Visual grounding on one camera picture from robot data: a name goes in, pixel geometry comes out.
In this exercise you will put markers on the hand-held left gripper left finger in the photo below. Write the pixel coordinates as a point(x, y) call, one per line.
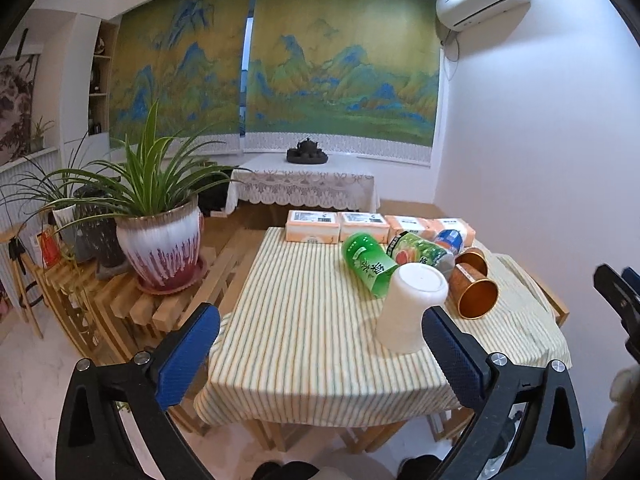
point(182, 360)

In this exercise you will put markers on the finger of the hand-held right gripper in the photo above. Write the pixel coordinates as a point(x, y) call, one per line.
point(617, 290)

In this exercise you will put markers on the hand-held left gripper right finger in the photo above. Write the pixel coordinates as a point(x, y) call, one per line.
point(452, 355)

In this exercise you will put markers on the white cup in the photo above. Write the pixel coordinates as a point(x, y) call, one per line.
point(407, 312)

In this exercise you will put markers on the person's right forearm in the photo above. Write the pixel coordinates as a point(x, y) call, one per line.
point(627, 420)

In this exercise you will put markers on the copper cup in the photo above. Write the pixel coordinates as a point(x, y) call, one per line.
point(474, 259)
point(470, 292)

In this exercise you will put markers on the wooden table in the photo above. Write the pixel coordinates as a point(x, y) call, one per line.
point(558, 306)

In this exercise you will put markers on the wooden plant stand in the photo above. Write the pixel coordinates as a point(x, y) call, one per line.
point(125, 305)

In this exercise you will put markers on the peach label drink bottle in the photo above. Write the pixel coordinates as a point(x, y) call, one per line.
point(422, 251)

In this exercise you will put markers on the blue drink can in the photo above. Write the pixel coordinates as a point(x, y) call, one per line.
point(450, 240)

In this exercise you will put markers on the spider plant in red-white pot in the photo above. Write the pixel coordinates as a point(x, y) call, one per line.
point(157, 245)

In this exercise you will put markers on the orange box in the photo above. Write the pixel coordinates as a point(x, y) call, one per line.
point(407, 223)
point(364, 225)
point(310, 227)
point(457, 227)

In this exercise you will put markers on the striped tablecloth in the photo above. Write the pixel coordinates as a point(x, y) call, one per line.
point(305, 320)

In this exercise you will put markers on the green drink bottle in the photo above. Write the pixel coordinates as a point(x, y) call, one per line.
point(364, 260)

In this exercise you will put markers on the dark plant pot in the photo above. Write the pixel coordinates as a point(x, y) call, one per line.
point(100, 237)

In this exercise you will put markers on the wooden stool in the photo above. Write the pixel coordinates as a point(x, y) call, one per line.
point(20, 280)

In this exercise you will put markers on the plant in dark pot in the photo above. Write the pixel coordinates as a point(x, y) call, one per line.
point(62, 212)

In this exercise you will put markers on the white lace tablecloth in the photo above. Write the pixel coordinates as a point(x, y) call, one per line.
point(300, 185)

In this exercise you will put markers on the dark tea set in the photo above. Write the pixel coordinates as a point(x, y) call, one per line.
point(306, 152)

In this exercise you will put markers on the small green potted plant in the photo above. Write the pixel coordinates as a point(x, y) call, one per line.
point(40, 132)

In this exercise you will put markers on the narrow landscape roller blind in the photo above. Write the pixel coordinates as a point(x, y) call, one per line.
point(175, 75)

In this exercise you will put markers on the wide landscape roller blind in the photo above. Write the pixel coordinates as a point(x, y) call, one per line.
point(345, 65)

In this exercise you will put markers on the wooden wall shelf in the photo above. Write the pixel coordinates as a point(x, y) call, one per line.
point(100, 75)

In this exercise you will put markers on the ink painting wall scroll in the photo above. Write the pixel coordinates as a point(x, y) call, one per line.
point(15, 105)

